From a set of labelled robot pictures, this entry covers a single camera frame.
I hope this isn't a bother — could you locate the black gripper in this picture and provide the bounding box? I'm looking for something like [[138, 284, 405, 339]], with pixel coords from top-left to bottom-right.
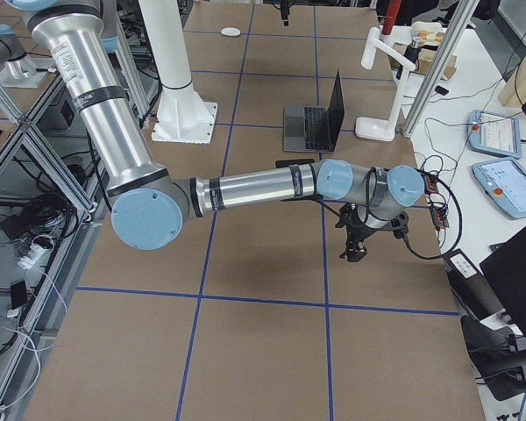
[[279, 0, 290, 27], [335, 203, 388, 262]]

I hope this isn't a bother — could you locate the grey laptop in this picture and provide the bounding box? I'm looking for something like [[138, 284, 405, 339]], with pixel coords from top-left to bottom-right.
[[283, 70, 345, 153]]

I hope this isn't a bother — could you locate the black mouse pad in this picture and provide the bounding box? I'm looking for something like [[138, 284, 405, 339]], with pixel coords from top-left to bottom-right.
[[275, 158, 316, 168]]

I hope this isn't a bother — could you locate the white computer mouse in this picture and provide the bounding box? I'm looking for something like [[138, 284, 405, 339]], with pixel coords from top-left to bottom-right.
[[220, 27, 241, 37]]

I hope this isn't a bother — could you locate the white desk lamp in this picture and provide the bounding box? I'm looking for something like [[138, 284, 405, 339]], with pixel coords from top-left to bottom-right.
[[354, 26, 416, 142]]

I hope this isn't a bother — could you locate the orange circuit board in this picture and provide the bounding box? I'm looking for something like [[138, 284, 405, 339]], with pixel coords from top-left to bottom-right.
[[422, 173, 449, 231]]

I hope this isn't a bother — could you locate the red pole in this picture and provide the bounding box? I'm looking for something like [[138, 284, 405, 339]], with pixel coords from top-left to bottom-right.
[[381, 0, 402, 36]]

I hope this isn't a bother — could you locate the brown paper table cover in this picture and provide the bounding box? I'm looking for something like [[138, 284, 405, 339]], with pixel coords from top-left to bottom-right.
[[24, 2, 484, 420]]

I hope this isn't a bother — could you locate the cardboard box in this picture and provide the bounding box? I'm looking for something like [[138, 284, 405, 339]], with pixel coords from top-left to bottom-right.
[[393, 42, 457, 80]]

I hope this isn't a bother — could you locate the black monitor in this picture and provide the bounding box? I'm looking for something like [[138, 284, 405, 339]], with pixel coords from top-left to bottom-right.
[[480, 226, 526, 338]]

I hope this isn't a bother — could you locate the lower teach pendant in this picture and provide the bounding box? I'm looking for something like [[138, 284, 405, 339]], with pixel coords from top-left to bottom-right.
[[472, 157, 526, 219]]

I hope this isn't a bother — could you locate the teach pendant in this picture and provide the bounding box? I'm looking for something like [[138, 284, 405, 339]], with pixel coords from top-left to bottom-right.
[[472, 157, 526, 219], [466, 110, 522, 159]]

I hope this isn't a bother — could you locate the upper teach pendant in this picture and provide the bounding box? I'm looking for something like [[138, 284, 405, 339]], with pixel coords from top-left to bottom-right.
[[466, 110, 522, 159]]

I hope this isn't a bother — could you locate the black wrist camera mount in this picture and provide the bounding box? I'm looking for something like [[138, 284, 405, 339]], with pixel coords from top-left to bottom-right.
[[390, 211, 409, 239]]

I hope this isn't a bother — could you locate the black braided camera cable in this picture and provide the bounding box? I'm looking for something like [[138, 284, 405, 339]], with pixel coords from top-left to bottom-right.
[[363, 166, 464, 260]]

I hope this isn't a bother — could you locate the white central pedestal column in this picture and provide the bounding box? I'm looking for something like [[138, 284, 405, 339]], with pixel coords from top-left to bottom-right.
[[139, 0, 217, 145]]

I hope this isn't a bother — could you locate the aluminium frame post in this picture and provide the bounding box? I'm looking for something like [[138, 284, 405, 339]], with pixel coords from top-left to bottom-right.
[[402, 0, 480, 138]]

